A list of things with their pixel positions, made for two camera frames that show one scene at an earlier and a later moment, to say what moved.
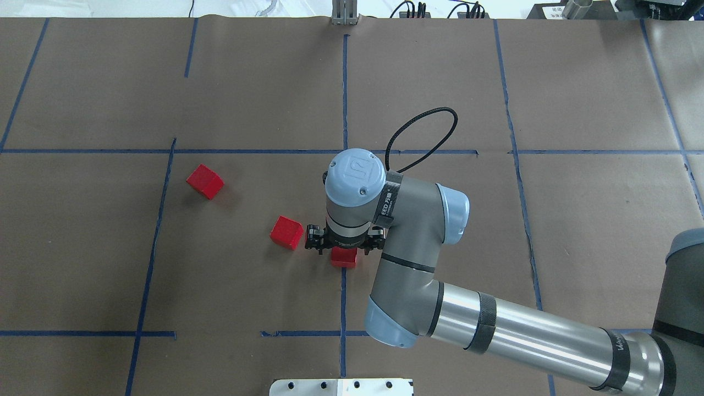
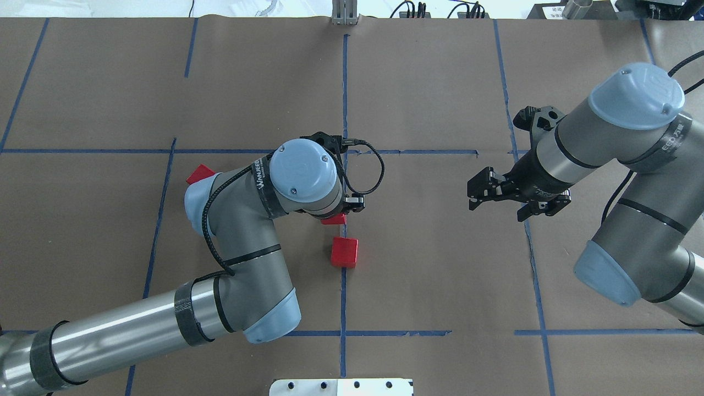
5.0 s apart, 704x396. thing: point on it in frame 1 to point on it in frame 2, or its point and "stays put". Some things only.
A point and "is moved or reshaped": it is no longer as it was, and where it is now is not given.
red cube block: x=343 y=257 stays put
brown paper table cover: x=578 y=144 stays put
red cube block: x=287 y=232 is moved or reshaped
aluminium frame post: x=344 y=12 stays put
